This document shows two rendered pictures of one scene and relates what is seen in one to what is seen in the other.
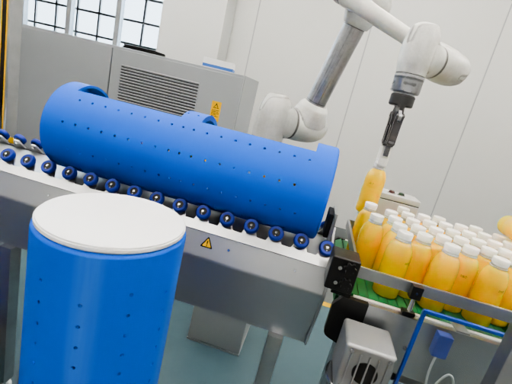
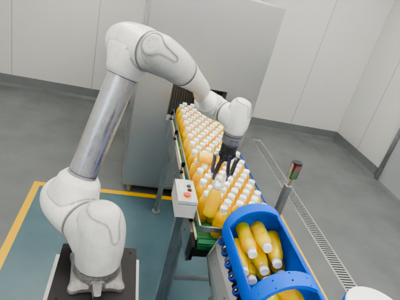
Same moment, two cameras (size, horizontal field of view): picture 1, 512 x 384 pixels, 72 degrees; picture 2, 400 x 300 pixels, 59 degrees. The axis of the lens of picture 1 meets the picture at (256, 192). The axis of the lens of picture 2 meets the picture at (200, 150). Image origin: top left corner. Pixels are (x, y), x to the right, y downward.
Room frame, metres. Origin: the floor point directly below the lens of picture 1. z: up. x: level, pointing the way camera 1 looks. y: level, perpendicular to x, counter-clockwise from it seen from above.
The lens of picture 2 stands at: (1.88, 0.93, 2.06)
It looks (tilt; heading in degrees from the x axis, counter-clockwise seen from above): 25 degrees down; 247
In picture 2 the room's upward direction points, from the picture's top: 15 degrees clockwise
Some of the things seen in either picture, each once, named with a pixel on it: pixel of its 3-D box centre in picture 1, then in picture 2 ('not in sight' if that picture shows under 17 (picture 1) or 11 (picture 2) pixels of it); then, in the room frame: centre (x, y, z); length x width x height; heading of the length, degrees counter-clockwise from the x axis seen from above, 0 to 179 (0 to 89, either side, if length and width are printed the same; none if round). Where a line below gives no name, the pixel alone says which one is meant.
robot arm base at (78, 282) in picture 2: not in sight; (97, 270); (1.76, 0.03, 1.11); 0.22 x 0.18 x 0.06; 88
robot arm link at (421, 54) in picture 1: (421, 50); (236, 114); (1.19, -0.40, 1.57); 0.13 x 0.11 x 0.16; 121
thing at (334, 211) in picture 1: (328, 228); not in sight; (1.04, -0.24, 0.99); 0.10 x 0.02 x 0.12; 172
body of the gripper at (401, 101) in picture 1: (398, 108); (227, 152); (1.19, -0.38, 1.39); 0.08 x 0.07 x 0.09; 172
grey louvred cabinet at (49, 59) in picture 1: (119, 135); not in sight; (3.09, 1.30, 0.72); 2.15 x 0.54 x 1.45; 82
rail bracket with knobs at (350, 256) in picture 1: (341, 271); not in sight; (0.83, -0.26, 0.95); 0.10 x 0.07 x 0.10; 172
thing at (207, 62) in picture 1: (219, 65); not in sight; (2.94, 0.52, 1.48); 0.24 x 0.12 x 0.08; 90
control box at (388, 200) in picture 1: (386, 204); (184, 197); (1.30, -0.49, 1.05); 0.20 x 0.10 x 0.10; 82
